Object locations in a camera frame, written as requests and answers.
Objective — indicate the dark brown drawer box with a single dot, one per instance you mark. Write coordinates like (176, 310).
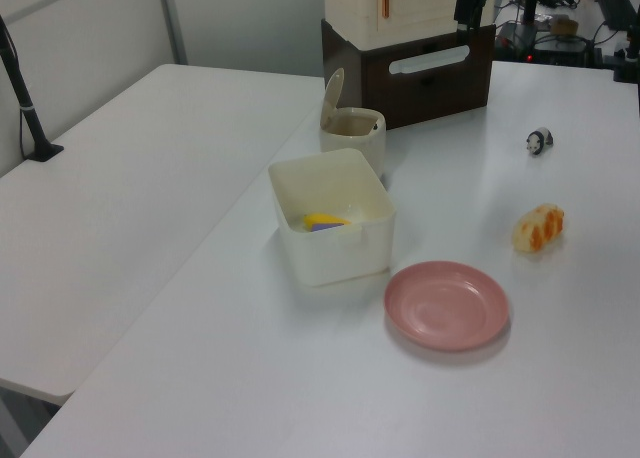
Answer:
(430, 98)

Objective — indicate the black camera pole with clamp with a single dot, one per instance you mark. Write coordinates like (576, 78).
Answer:
(30, 118)

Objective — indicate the cream toy fridge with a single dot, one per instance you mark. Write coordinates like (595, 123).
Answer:
(415, 8)

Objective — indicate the panda figurine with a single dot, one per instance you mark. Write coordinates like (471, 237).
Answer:
(539, 140)

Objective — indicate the small cardboard box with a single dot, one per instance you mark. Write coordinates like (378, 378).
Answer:
(564, 26)

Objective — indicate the toy bread loaf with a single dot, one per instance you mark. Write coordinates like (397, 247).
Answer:
(537, 228)

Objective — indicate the black upright stand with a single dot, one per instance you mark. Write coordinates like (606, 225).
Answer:
(529, 3)

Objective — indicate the cream plastic storage box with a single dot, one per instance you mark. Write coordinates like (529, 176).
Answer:
(330, 258)

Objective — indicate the cream trash can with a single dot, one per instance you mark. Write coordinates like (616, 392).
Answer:
(362, 148)

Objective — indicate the black stand with clamp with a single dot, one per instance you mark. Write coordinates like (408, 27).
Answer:
(627, 63)

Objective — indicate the pink plate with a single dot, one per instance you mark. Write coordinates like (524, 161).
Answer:
(445, 308)

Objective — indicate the purple cube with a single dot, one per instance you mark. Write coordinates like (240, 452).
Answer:
(327, 227)

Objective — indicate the black electronics box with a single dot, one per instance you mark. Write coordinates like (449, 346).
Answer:
(557, 53)

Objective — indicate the cream trash can lid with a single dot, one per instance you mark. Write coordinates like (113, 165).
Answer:
(331, 98)

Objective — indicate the yellow toy banana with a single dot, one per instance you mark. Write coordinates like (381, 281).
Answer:
(325, 218)

